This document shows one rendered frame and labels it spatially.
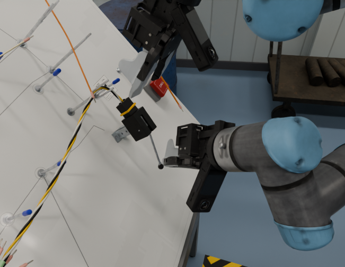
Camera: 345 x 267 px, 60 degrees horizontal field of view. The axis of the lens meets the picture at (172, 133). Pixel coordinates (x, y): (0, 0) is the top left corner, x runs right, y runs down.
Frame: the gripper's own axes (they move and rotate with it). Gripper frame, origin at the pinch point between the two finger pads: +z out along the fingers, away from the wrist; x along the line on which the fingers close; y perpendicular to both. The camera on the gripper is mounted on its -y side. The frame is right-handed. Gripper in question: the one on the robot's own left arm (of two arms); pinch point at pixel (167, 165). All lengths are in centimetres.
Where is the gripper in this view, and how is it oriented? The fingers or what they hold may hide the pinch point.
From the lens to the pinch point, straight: 68.7
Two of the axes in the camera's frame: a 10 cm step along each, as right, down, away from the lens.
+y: 0.8, -9.8, 1.8
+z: -5.2, 1.1, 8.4
